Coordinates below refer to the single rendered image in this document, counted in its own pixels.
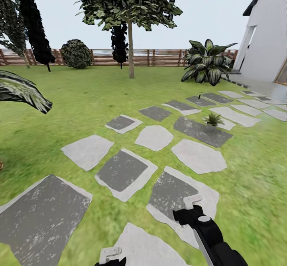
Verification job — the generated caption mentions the insectifuge atomizer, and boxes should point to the insectifuge atomizer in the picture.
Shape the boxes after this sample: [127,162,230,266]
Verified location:
[189,39,237,47]

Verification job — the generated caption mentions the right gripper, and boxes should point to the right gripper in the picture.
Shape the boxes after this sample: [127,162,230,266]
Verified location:
[173,205,202,226]

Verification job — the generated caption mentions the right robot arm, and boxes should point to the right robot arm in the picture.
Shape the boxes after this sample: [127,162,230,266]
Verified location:
[173,194,248,266]

